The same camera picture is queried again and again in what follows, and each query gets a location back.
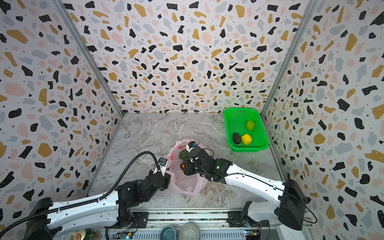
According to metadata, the green avocado fruit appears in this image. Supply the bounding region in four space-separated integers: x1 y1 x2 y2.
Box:
179 149 190 161

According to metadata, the pink plastic bag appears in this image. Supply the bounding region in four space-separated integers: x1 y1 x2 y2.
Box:
166 139 208 195

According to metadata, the dark brown avocado fruit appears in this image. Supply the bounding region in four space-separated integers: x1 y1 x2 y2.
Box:
232 133 242 145

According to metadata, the yellow fruit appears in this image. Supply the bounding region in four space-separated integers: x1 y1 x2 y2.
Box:
241 134 253 146

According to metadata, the green plastic basket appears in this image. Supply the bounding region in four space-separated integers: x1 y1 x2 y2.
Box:
224 108 269 153

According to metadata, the yellow-green bumpy fruit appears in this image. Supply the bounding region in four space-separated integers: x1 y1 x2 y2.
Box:
246 120 256 131

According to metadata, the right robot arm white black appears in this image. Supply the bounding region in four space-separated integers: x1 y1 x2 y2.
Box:
180 142 307 231

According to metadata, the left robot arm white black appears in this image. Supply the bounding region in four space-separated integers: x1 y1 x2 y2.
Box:
24 171 171 240

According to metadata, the teal ceramic bowl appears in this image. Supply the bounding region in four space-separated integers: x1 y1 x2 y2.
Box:
159 226 178 240

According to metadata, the grey ribbed plate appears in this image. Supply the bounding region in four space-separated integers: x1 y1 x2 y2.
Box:
179 224 200 240

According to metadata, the small circuit board left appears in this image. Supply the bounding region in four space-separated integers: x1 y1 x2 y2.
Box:
113 231 135 240

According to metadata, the small circuit board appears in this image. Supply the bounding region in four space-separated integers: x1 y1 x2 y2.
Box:
113 231 135 240
245 230 261 240

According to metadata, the green beverage can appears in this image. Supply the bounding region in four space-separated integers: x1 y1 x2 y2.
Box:
71 229 96 240

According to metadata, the small circuit board right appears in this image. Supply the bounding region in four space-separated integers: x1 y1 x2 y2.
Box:
245 230 261 240

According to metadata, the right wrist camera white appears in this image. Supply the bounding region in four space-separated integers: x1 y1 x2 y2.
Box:
186 141 198 152

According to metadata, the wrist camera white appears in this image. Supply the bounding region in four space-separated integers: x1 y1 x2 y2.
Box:
186 141 198 152
154 157 168 177

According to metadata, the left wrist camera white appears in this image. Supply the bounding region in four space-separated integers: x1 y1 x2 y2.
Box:
154 157 168 177

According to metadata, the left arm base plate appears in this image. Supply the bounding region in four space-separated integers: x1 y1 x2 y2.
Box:
119 212 149 229

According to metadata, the aluminium mounting rail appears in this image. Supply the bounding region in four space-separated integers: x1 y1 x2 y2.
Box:
59 208 310 240

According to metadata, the black corrugated cable left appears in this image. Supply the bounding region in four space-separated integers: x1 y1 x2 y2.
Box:
0 150 161 238

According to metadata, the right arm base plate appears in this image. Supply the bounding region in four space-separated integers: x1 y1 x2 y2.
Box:
227 211 269 228

